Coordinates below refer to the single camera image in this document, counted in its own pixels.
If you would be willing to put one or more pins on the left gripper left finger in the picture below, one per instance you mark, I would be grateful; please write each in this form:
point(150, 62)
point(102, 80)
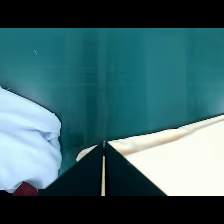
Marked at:
point(85, 178)

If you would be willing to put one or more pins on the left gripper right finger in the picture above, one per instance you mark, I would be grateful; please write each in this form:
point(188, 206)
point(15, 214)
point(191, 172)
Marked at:
point(125, 176)

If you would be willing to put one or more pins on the cream T-shirt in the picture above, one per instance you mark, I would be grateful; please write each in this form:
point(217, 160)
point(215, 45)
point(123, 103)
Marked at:
point(186, 160)

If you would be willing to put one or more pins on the dark red garment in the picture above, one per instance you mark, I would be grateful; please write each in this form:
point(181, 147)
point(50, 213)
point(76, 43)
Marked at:
point(25, 190)

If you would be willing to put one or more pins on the pale blue garment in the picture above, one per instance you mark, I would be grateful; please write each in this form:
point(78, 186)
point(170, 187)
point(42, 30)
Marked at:
point(26, 143)

